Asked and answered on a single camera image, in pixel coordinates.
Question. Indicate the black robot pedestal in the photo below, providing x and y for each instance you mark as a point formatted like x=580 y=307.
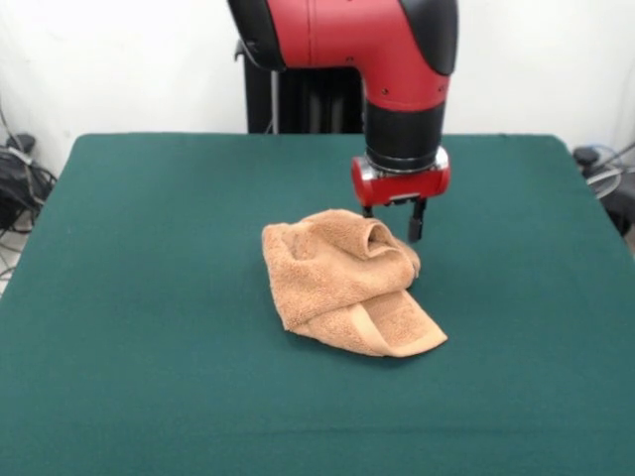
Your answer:
x=307 y=104

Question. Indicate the dark green table cloth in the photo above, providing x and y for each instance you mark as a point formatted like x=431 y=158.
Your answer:
x=149 y=297

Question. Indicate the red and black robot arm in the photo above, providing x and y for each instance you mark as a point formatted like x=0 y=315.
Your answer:
x=347 y=35

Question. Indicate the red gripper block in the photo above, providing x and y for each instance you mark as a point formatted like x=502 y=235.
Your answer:
x=407 y=186

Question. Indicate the tan terry towel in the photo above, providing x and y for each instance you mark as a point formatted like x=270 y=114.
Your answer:
x=327 y=287

